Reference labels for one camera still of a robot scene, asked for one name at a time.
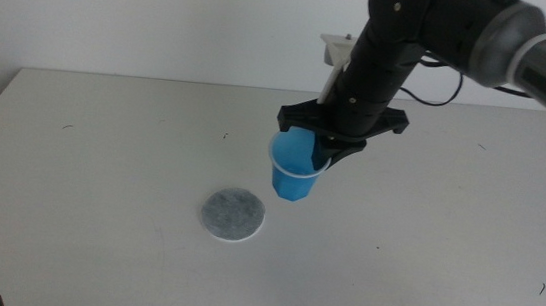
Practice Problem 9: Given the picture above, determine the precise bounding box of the grey round cup mat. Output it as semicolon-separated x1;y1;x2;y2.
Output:
197;183;269;247

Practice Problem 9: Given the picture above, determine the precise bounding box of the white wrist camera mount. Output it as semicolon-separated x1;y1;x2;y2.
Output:
313;30;360;107

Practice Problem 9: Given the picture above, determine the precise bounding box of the black cable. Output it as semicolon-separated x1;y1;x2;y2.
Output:
396;53;466;111

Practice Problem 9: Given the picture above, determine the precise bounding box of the blue plastic cup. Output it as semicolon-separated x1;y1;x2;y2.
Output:
262;124;335;206

